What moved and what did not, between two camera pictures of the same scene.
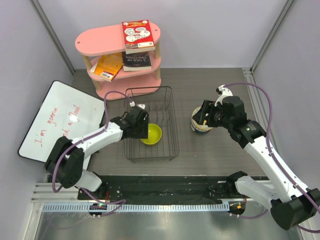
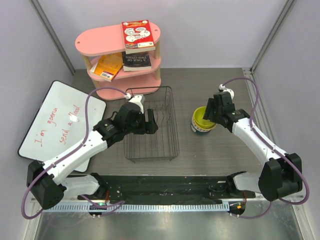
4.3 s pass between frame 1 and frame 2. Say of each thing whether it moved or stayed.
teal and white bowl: stayed
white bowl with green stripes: stayed
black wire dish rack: stayed
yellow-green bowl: moved
